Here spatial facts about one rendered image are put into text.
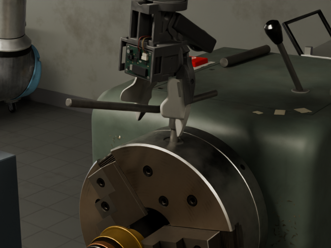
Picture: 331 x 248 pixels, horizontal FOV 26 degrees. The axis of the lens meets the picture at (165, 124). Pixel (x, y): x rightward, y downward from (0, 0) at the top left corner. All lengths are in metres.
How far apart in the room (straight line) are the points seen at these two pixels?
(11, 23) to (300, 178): 0.67
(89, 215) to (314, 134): 0.42
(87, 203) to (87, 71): 4.48
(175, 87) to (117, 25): 4.37
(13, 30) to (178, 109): 0.53
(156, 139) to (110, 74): 4.40
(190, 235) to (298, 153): 0.23
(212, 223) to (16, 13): 0.63
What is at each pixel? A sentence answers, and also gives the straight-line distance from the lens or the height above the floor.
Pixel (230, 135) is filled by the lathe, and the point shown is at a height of 1.22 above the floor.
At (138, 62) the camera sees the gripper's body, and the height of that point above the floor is 1.39.
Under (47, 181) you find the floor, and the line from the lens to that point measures 4.42.
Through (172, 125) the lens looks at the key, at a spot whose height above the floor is 1.27.
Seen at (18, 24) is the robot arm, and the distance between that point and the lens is 1.51.
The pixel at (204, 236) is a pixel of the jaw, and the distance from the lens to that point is 1.13.
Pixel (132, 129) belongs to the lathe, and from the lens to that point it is 1.37.
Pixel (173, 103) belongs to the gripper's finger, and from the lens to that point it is 1.09.
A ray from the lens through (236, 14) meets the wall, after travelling 4.80.
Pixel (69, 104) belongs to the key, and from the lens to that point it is 0.99.
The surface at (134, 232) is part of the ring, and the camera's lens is 1.16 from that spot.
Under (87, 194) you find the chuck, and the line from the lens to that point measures 1.28.
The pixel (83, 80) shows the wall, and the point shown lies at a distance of 5.79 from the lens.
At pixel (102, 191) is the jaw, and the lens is 1.20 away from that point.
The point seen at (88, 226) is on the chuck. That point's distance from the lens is 1.30.
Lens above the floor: 1.61
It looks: 17 degrees down
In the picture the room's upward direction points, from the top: straight up
